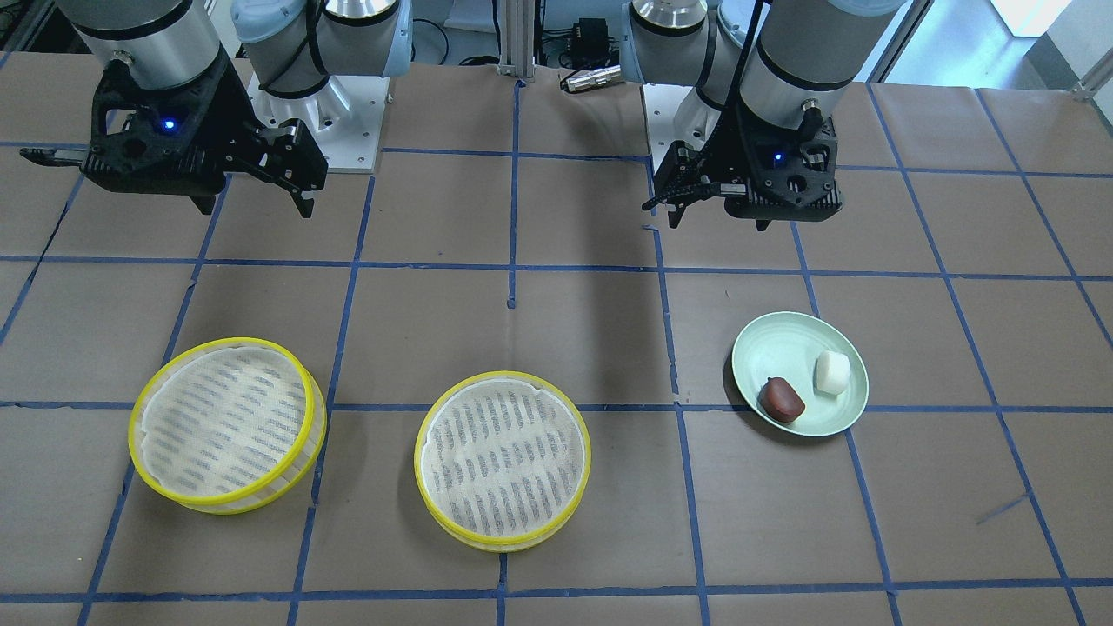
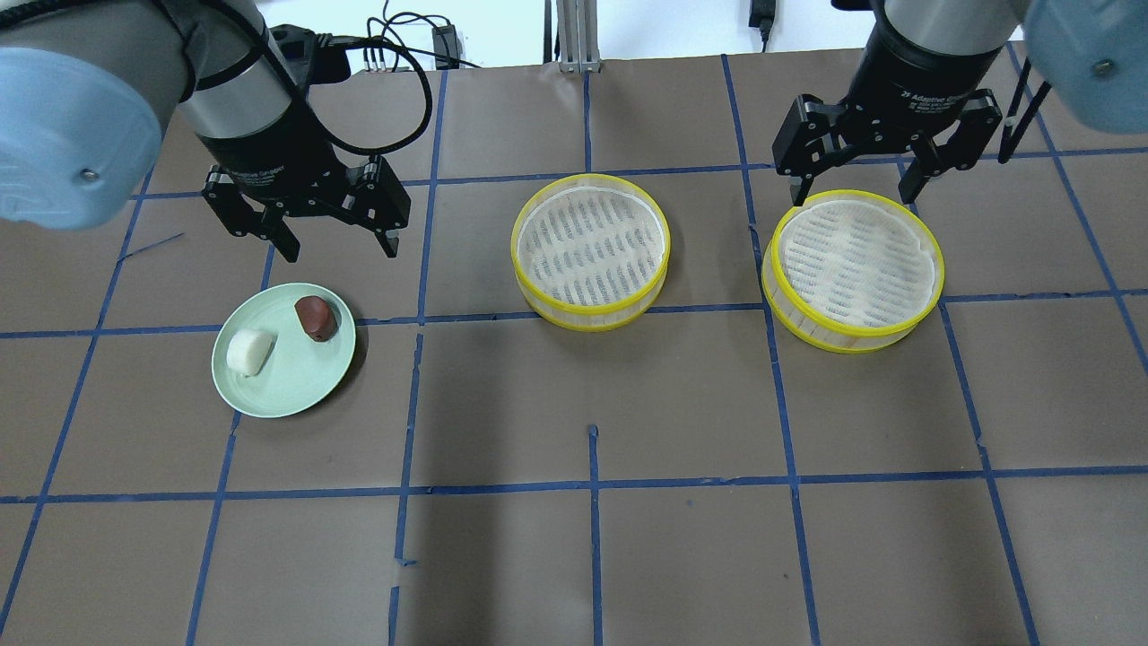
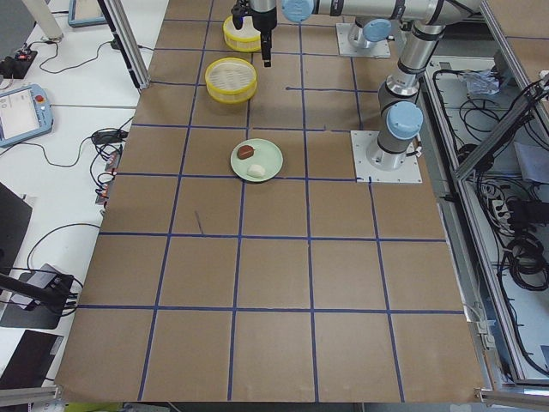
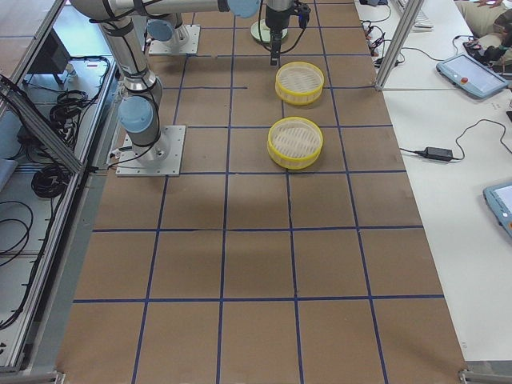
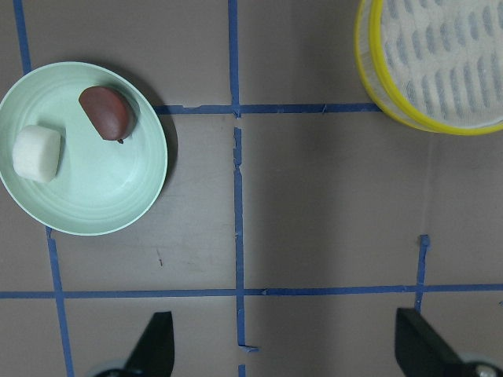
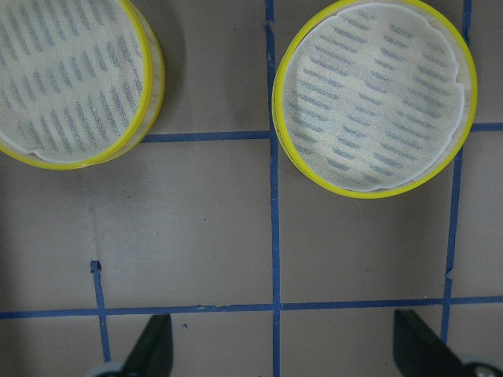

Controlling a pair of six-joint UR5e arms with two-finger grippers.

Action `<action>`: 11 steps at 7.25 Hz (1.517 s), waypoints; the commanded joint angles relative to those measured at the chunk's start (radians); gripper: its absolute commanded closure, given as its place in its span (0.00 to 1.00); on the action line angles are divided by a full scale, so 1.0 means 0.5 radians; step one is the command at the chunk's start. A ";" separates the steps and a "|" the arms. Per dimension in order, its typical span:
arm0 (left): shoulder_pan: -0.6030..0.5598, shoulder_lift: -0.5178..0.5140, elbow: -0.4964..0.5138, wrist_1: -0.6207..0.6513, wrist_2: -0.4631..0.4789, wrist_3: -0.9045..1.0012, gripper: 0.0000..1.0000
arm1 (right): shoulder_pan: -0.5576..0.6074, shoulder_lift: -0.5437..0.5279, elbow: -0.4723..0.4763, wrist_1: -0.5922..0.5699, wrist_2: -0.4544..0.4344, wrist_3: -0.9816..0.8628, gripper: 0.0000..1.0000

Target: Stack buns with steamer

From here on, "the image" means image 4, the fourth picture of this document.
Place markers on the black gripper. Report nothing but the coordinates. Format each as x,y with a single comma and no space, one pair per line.
275,21

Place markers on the yellow steamer basket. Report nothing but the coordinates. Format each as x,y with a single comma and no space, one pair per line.
294,143
299,83

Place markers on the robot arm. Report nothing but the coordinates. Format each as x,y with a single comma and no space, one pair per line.
243,9
139,110

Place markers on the green plate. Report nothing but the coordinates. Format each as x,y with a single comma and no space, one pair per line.
269,33

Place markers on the blue teach pendant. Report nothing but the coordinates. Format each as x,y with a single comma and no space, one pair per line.
477,80
498,199

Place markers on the black power adapter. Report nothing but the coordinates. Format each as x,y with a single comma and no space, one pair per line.
435,153

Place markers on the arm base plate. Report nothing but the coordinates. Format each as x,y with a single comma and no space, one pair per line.
176,40
163,159

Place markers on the aluminium frame post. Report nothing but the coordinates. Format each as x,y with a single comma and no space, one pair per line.
401,32

